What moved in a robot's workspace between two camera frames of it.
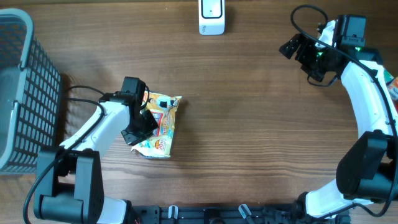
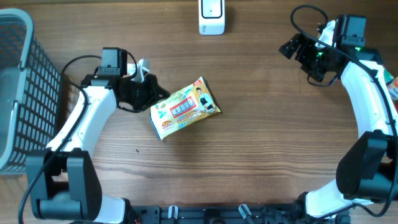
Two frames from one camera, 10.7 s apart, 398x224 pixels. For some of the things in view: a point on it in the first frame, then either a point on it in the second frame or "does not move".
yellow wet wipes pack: (163, 107) to (182, 108)
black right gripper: (301, 56) does not move
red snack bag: (395, 104) does not move
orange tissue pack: (392, 88) does not move
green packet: (387, 76) does not move
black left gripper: (132, 139) to (153, 95)
